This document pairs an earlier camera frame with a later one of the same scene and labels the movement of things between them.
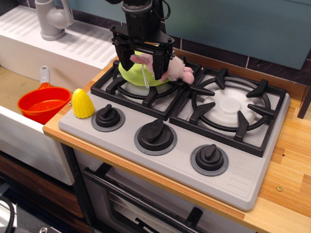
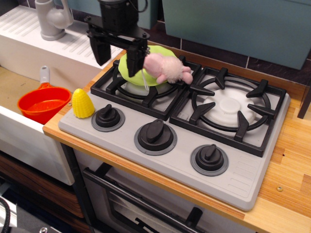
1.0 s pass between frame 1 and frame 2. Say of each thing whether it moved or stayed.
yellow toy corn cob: stayed
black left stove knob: stayed
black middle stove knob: stayed
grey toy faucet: stayed
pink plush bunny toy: stayed
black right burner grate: stayed
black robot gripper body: moved
